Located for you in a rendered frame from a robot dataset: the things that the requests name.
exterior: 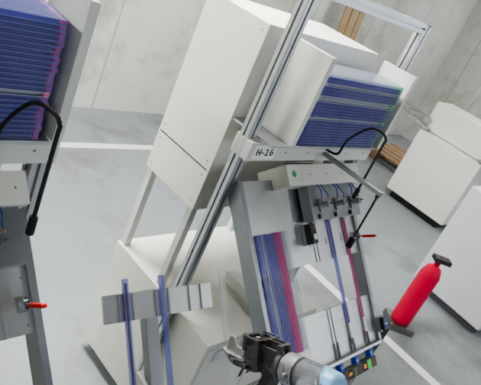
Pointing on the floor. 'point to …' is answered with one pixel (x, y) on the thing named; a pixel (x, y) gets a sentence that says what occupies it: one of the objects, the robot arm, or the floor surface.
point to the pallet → (389, 151)
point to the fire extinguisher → (415, 296)
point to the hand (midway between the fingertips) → (229, 350)
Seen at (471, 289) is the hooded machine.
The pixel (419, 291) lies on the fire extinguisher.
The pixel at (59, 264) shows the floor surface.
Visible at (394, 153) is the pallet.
